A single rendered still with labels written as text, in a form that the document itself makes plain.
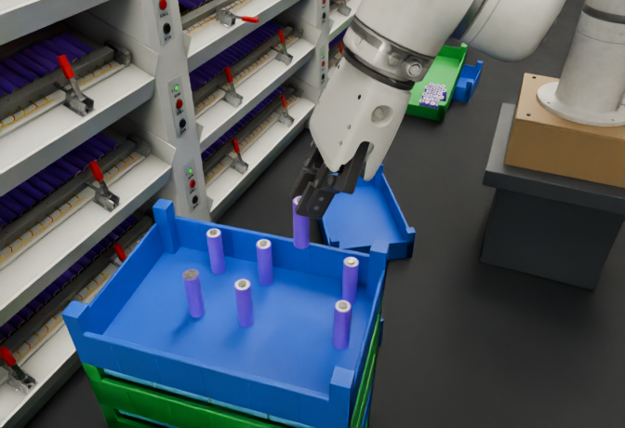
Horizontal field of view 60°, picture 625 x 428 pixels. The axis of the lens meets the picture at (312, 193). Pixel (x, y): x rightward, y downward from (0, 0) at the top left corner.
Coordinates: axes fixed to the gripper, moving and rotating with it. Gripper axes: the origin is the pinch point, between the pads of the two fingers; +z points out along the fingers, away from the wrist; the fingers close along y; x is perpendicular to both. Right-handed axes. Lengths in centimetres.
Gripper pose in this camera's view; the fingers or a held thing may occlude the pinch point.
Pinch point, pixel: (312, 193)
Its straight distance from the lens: 58.2
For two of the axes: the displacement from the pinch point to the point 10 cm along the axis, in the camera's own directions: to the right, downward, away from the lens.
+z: -4.1, 7.8, 4.6
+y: -2.4, -5.8, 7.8
